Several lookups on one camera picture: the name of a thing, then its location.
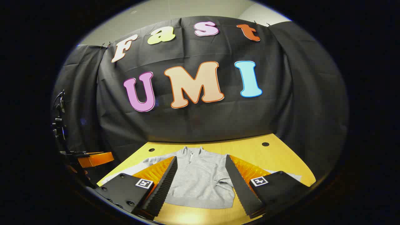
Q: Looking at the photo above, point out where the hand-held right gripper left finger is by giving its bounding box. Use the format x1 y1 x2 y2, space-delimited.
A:
95 156 178 218

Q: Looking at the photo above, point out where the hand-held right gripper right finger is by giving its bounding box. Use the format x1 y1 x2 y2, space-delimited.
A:
225 154 313 219

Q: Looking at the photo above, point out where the grey zip-neck sweater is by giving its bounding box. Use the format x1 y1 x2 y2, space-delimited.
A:
102 146 302 209

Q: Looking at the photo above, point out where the black backdrop cloth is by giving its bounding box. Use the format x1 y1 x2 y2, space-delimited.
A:
52 16 349 188

